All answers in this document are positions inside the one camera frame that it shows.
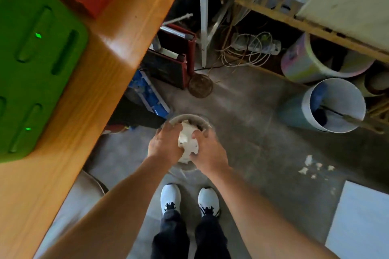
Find person's right forearm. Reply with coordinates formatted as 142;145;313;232
207;165;338;259

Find person's dark trouser leg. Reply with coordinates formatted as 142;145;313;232
194;215;231;259
151;210;190;259

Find person's right hand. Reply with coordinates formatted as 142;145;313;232
190;130;229;172

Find black flat sheet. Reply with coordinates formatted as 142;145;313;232
107;95;167;129

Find wooden table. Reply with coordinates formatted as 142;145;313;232
0;0;195;259

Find person's right dark trouser leg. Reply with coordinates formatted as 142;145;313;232
194;215;231;259

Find tangled white cables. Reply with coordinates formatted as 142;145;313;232
216;32;274;68

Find white floor tile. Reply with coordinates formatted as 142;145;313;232
325;180;389;259

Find white metal pole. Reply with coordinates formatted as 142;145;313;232
199;0;210;68

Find wooden shelf rack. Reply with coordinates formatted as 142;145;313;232
234;0;389;135

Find person's left dark trouser leg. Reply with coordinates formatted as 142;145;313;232
151;210;190;259

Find red black case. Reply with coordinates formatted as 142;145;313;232
142;23;197;90

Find green plastic board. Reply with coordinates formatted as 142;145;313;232
0;0;89;163

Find white power strip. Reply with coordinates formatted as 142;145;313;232
232;36;282;56

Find person's left hand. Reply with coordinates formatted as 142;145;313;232
148;122;185;166

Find grey round waste bin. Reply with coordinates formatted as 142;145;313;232
148;114;216;172

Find person's left white shoe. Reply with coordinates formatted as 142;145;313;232
160;184;182;215

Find blue white rolled sheet tube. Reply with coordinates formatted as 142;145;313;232
278;78;367;133

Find blue framed panel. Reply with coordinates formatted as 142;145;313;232
128;69;171;120

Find grey chair seat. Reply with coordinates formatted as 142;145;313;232
33;170;109;259

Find person's white shoe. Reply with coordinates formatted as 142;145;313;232
198;187;221;218
160;184;182;215

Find pastel rolled sheet tube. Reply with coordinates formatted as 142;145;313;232
280;33;377;84

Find cream flat board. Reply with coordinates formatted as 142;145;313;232
295;0;389;53

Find person's right white shoe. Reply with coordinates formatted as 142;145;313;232
198;187;221;218

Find person's left forearm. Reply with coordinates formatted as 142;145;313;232
40;156;178;259

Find white paper scraps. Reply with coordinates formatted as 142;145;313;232
298;154;336;180

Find round brown metal lid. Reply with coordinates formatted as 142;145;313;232
188;74;214;99

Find white paper wad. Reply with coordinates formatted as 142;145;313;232
177;120;200;164

